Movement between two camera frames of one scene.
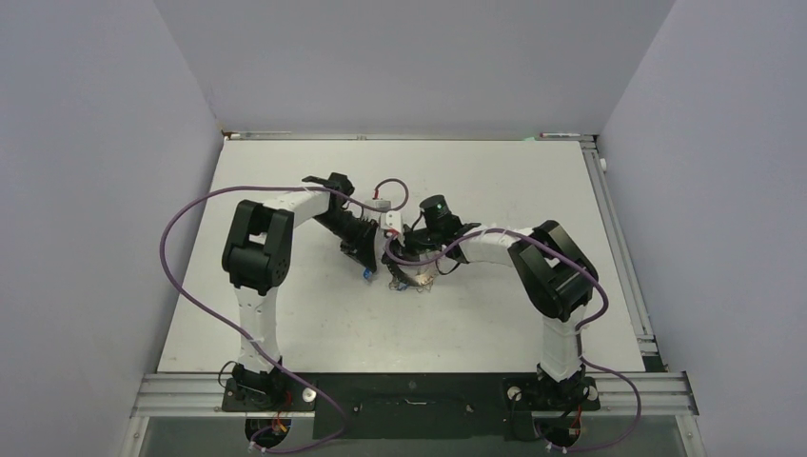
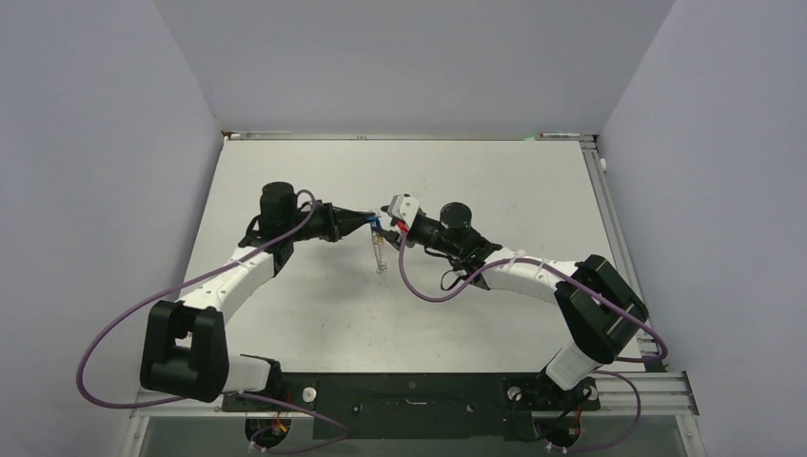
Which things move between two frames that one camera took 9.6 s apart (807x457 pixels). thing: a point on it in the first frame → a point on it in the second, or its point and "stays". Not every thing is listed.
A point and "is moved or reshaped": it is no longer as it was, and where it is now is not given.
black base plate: [485, 407] stays
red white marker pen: [548, 134] stays
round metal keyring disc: [421, 277] is moved or reshaped
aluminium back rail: [395, 136] stays
